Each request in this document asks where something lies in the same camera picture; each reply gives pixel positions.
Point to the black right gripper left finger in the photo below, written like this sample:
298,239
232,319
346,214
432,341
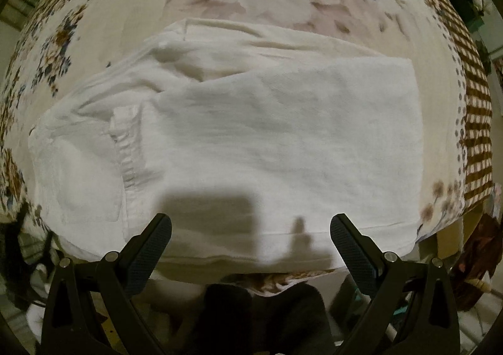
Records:
141,254

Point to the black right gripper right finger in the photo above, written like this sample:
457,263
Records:
360,254

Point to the white pants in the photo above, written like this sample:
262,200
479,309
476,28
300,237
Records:
249,137

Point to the teal white drying rack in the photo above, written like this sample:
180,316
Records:
422,319

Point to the floral checkered bed blanket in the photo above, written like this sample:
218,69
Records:
65,42

